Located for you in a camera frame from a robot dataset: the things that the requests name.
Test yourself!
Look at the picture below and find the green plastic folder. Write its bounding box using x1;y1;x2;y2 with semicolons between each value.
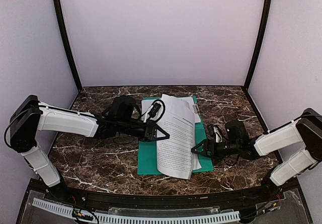
137;96;214;176

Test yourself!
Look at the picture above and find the printed paper sheet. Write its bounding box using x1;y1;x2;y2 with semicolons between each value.
156;94;195;180

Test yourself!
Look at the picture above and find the white paper sheet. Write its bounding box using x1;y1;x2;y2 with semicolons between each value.
141;97;206;173

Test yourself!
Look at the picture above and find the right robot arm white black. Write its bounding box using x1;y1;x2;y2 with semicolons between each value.
191;108;321;188

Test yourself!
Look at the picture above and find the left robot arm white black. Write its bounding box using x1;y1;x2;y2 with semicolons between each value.
4;95;170;188

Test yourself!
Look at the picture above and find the metal top clip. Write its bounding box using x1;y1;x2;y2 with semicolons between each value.
192;104;199;114

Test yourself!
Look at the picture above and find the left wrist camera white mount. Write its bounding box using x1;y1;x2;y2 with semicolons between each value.
110;96;163;124

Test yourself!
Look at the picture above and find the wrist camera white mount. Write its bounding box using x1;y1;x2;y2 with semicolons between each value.
208;120;250;144
110;96;163;124

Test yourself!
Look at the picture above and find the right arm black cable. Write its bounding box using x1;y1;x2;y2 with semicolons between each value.
222;156;239;166

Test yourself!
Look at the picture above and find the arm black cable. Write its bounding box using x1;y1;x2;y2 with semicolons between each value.
222;156;239;166
113;99;167;144

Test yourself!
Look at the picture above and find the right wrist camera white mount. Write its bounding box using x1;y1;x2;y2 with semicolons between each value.
208;120;250;144

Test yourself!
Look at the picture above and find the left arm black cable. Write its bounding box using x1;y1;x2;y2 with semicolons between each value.
113;99;167;144

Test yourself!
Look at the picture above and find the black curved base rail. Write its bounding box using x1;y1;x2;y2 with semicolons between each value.
25;181;300;214

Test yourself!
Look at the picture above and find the white slotted cable duct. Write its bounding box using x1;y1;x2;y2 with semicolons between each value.
32;197;240;223

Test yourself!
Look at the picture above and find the right black frame post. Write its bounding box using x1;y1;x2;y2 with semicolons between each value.
244;0;272;91

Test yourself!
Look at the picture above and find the black frame post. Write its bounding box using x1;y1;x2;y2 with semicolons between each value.
53;0;83;92
244;0;272;91

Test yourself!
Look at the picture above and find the left black frame post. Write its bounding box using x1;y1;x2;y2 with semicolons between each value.
53;0;83;92

